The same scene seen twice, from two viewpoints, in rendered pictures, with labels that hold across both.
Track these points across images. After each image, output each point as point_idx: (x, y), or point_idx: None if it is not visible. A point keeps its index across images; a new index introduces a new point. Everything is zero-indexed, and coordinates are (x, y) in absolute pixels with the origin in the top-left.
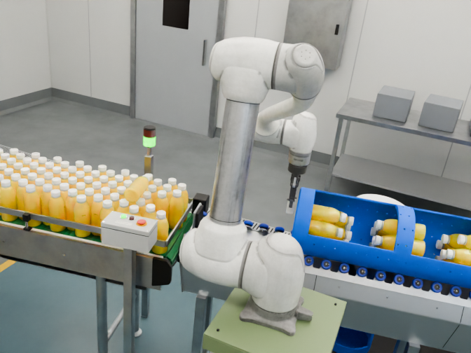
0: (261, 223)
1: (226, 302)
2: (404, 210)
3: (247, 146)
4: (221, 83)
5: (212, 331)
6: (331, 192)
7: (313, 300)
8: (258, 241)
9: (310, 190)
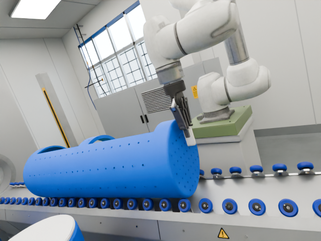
0: (233, 200)
1: (243, 111)
2: (94, 136)
3: None
4: None
5: (246, 105)
6: (138, 135)
7: (194, 125)
8: (220, 78)
9: (161, 125)
